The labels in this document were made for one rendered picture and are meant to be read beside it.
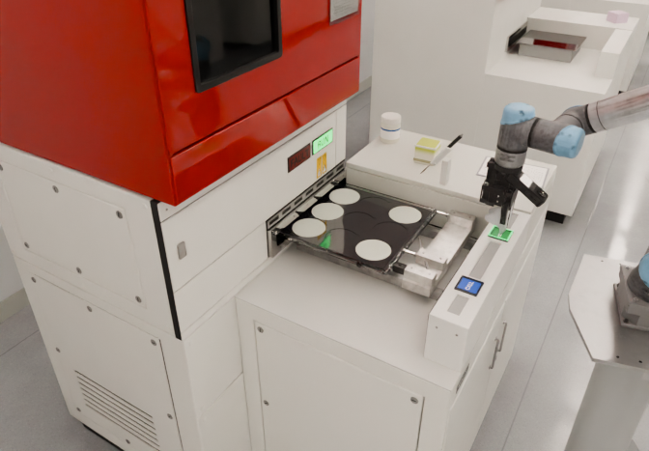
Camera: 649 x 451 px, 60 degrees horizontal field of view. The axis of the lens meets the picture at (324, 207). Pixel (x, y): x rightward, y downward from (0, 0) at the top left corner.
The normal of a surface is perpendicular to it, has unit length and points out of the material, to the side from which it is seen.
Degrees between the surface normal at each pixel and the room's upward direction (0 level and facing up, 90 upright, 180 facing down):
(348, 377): 90
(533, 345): 0
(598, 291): 0
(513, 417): 0
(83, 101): 90
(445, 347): 90
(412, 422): 90
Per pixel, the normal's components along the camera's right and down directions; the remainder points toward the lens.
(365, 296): 0.00, -0.85
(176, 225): 0.85, 0.27
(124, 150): -0.52, 0.45
